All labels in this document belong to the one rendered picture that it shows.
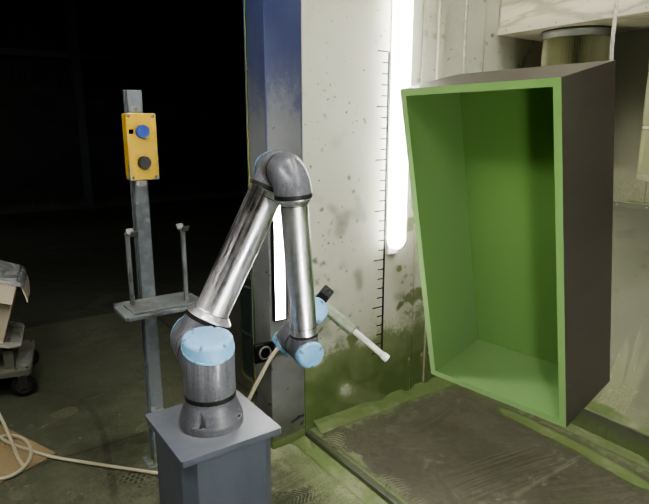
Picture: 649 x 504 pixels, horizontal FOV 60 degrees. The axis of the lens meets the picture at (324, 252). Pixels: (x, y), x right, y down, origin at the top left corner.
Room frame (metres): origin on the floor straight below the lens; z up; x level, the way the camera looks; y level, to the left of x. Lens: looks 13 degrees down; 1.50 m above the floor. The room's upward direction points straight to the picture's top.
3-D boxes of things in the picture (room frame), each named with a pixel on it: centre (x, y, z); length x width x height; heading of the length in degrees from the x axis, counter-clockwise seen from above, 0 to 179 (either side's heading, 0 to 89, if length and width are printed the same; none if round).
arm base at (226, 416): (1.52, 0.34, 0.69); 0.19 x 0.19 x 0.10
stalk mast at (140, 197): (2.30, 0.76, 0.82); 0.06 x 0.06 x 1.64; 35
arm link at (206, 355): (1.53, 0.34, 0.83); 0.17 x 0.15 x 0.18; 23
